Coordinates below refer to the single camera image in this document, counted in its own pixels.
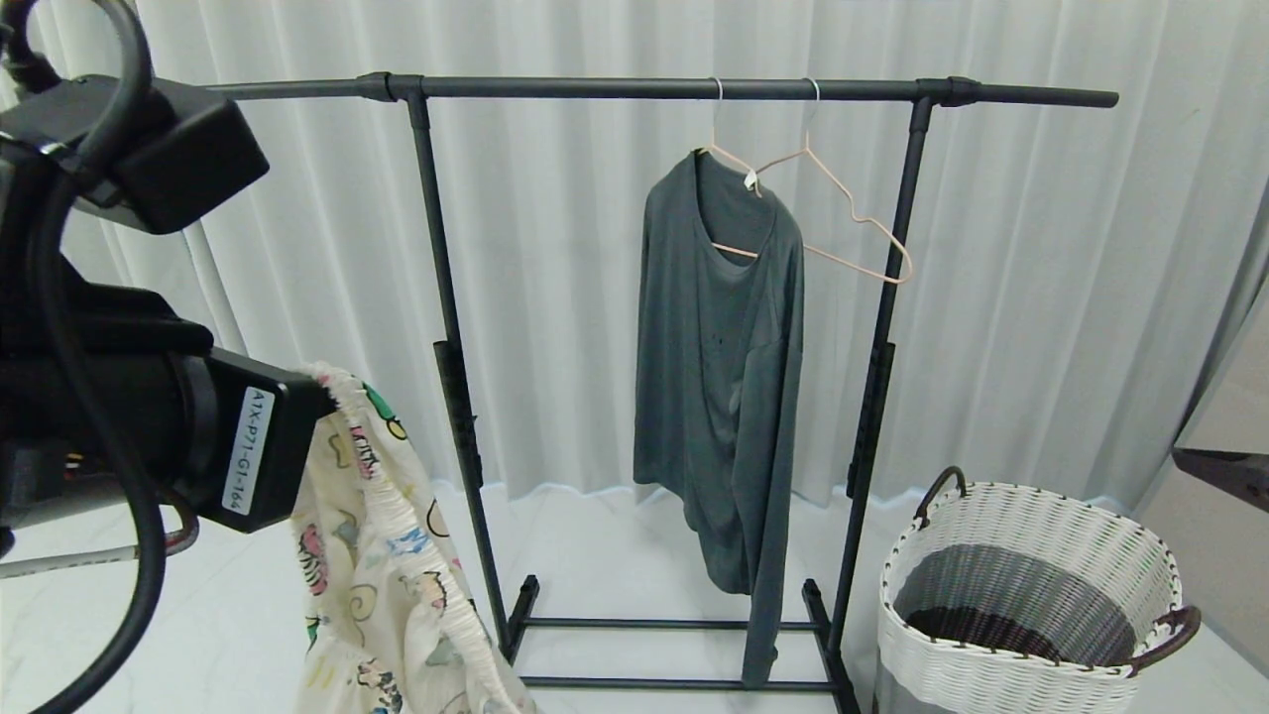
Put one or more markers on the cream printed garment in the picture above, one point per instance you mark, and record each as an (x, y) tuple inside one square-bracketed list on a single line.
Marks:
[(377, 555)]

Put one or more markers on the black clothes rack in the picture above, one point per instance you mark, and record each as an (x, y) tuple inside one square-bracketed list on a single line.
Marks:
[(644, 87)]

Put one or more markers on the white laundry basket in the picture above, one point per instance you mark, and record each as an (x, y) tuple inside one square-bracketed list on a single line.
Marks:
[(1041, 516)]

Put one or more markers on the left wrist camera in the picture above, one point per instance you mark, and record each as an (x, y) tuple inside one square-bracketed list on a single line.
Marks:
[(178, 149)]

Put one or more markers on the pink clothes hanger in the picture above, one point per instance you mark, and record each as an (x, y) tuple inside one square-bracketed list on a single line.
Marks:
[(863, 270), (734, 251)]

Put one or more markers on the dark grey sleeveless top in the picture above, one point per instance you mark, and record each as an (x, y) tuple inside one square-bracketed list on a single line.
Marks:
[(714, 397)]

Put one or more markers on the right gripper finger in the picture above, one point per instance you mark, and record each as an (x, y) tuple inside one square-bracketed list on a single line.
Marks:
[(1239, 471)]

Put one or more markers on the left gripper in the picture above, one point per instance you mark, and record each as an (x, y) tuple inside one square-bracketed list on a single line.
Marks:
[(149, 426)]

